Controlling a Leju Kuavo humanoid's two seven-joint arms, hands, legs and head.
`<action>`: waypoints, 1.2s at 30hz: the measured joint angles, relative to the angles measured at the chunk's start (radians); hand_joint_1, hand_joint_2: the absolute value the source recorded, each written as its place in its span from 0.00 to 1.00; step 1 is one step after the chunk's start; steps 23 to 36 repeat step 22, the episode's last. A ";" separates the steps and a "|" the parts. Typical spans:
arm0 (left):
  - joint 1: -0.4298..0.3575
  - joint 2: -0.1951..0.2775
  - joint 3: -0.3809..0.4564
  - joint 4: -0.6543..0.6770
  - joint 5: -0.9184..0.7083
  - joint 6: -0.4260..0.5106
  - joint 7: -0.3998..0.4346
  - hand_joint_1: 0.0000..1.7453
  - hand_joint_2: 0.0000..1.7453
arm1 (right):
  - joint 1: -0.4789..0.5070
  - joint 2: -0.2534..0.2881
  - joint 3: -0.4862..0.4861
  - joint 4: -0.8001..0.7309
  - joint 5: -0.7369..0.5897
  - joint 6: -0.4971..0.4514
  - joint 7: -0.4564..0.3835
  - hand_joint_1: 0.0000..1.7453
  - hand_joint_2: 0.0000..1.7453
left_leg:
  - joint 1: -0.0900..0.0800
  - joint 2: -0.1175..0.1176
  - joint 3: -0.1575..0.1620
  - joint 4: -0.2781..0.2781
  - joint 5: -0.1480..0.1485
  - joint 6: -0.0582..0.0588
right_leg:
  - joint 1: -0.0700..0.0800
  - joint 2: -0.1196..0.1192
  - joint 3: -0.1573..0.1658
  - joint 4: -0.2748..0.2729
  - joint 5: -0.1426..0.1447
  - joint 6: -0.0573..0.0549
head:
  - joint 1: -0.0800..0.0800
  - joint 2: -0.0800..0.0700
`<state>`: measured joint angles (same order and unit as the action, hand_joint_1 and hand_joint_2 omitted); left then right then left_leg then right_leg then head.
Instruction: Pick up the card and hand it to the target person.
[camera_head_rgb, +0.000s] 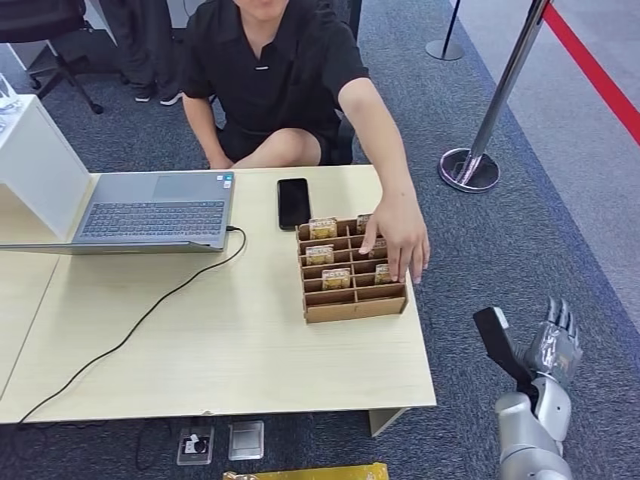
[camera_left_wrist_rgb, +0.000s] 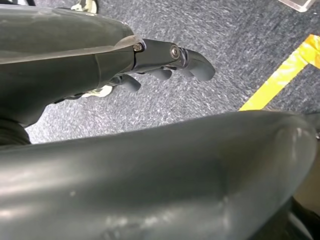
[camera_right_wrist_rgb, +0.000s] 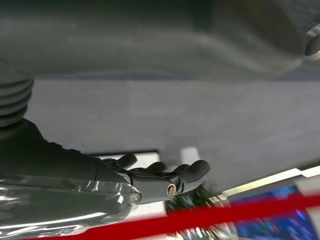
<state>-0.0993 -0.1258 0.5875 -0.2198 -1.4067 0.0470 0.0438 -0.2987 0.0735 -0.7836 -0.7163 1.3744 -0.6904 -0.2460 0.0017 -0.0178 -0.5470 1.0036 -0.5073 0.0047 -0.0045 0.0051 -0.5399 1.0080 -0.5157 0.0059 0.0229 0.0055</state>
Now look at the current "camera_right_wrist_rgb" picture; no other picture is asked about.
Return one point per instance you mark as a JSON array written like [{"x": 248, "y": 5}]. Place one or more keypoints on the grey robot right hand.
[{"x": 62, "y": 165}]

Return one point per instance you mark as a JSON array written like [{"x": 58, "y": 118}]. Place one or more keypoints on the ribbed grey right arm sleeve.
[{"x": 15, "y": 99}]

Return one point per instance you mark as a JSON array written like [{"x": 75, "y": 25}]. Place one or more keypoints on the red band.
[{"x": 200, "y": 217}]

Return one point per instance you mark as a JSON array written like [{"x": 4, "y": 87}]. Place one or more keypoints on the white light strip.
[{"x": 263, "y": 182}]

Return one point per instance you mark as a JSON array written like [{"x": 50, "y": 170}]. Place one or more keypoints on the blue display screen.
[{"x": 275, "y": 218}]

